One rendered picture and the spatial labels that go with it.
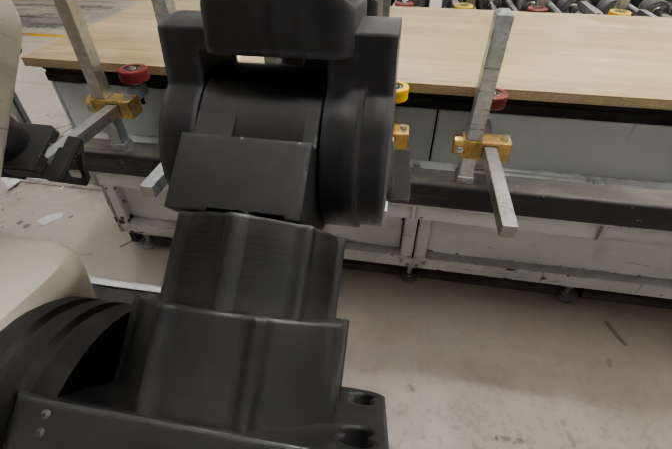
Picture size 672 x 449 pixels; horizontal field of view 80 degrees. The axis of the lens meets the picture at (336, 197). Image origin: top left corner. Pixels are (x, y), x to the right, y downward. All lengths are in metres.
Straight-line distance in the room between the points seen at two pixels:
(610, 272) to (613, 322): 0.20
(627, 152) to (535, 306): 0.71
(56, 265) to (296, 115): 0.12
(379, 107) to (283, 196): 0.05
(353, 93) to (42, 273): 0.15
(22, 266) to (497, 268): 1.59
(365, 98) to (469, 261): 1.51
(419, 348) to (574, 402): 0.51
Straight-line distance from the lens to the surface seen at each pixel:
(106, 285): 0.44
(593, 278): 1.81
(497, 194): 0.90
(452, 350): 1.61
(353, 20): 0.17
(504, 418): 1.55
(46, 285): 0.20
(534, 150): 1.36
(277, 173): 0.15
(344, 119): 0.17
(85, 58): 1.26
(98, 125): 1.21
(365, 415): 0.17
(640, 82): 1.40
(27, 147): 0.65
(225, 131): 0.18
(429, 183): 1.10
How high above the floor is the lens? 1.34
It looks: 39 degrees down
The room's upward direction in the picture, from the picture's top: straight up
